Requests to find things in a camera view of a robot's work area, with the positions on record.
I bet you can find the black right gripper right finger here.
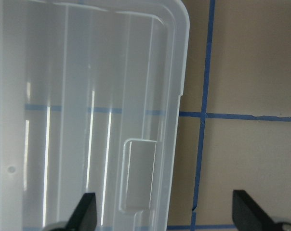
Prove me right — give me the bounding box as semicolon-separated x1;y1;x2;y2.
233;190;278;231

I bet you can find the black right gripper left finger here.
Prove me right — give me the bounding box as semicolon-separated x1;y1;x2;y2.
65;192;97;231

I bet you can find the clear plastic box lid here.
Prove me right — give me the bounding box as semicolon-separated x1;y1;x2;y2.
0;0;189;231

